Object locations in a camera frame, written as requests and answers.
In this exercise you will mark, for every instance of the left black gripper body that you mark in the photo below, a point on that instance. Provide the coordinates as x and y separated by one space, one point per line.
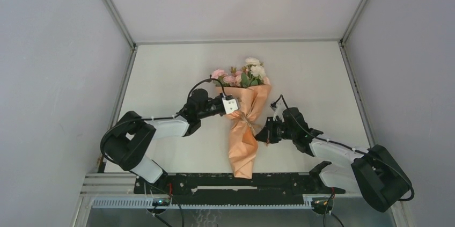
213 108

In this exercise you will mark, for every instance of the white slotted cable duct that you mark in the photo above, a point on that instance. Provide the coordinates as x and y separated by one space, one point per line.
159 203

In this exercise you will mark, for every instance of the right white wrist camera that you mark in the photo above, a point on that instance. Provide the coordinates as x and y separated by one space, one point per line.
278 109

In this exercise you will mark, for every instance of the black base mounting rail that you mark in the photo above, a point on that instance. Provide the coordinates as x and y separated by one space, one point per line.
217 188

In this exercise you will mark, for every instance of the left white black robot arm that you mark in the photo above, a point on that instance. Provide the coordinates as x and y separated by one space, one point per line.
126 143

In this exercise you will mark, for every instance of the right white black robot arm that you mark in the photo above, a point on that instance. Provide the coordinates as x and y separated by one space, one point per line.
372 172

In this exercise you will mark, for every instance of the white rose stem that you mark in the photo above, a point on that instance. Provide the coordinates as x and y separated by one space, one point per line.
254 73

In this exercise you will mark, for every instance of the tan ribbon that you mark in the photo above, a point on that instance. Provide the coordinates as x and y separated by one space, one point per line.
250 118

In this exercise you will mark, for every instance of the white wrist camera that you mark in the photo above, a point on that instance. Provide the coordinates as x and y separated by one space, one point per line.
278 109
230 105

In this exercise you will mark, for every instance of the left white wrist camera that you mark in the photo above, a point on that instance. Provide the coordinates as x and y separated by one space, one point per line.
230 105

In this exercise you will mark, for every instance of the beige wrapping paper sheet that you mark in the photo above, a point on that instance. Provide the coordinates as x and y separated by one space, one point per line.
243 146

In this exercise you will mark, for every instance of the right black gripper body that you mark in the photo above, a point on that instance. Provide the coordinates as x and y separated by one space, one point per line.
276 131

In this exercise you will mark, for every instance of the pink rose stem bunch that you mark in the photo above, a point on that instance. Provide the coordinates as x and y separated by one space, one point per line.
224 76

